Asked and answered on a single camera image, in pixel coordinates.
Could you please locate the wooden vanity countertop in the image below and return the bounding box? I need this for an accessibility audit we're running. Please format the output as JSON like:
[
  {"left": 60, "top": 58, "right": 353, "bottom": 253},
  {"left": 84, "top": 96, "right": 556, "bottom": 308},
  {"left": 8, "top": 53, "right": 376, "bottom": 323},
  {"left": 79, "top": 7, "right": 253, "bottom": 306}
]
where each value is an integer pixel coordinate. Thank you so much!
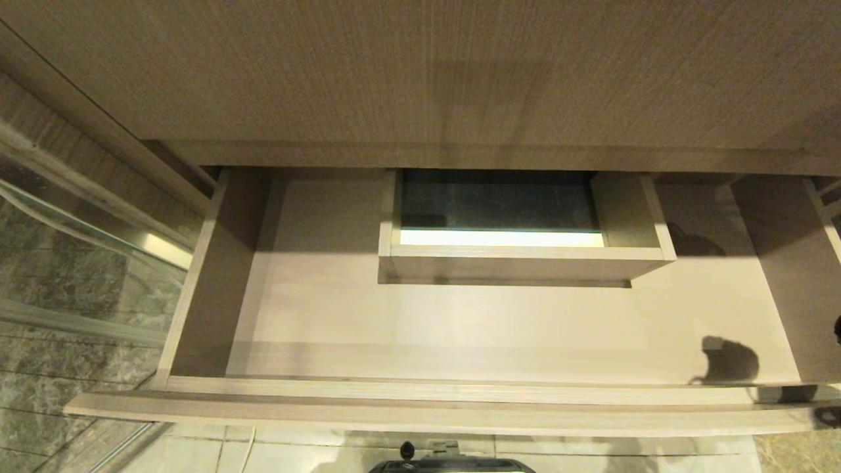
[{"left": 0, "top": 0, "right": 841, "bottom": 217}]

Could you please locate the light wooden drawer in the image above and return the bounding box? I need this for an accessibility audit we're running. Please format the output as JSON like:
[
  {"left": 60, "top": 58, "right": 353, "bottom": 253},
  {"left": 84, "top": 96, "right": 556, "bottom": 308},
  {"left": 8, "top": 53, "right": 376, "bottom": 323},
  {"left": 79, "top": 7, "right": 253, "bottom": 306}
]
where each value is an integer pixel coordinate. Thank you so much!
[{"left": 64, "top": 166, "right": 841, "bottom": 438}]

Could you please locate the white cable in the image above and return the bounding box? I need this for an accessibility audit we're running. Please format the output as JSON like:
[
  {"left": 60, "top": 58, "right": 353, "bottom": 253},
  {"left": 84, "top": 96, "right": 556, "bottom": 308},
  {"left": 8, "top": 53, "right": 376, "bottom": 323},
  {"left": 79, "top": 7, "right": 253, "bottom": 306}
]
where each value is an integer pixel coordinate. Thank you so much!
[{"left": 239, "top": 427, "right": 258, "bottom": 473}]

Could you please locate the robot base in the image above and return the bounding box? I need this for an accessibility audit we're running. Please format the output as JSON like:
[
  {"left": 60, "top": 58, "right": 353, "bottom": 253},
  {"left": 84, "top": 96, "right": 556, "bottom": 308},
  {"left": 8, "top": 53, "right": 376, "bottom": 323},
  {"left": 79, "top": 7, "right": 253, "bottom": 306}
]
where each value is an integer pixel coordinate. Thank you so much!
[{"left": 368, "top": 441, "right": 537, "bottom": 473}]

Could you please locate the glass shower door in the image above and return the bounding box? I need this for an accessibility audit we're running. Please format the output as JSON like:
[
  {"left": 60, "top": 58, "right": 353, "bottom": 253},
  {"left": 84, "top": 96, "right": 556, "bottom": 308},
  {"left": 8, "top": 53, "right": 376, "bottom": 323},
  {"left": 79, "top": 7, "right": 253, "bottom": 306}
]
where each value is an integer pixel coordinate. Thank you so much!
[{"left": 0, "top": 122, "right": 198, "bottom": 473}]

